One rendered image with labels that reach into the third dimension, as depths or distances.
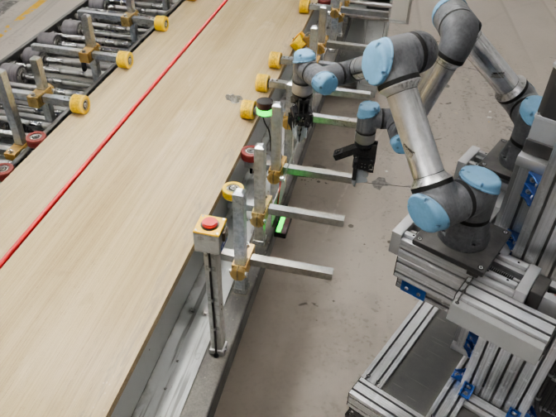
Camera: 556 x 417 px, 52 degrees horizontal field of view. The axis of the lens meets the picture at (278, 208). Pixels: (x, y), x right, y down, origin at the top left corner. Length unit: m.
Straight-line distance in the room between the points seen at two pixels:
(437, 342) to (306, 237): 1.03
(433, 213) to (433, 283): 0.39
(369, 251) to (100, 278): 1.76
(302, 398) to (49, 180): 1.36
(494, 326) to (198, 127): 1.42
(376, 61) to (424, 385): 1.37
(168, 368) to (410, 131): 1.05
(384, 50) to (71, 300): 1.12
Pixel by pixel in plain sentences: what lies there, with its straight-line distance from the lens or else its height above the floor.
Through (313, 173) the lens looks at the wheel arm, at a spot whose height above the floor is 0.85.
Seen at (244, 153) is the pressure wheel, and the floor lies 0.91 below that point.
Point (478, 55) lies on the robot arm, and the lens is 2.05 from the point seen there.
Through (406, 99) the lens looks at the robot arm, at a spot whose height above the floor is 1.45.
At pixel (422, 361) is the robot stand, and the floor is 0.21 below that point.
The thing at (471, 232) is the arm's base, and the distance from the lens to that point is 1.73.
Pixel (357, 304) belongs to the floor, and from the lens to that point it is 2.93.
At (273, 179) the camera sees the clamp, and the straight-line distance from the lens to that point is 2.24.
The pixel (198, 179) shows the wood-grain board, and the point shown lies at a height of 0.90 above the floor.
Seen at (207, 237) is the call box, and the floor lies 1.21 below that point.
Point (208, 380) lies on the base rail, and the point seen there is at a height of 0.70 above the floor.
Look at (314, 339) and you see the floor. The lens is 2.77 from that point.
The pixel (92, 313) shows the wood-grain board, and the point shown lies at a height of 0.90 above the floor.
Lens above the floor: 2.19
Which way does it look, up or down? 40 degrees down
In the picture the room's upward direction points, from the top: 2 degrees clockwise
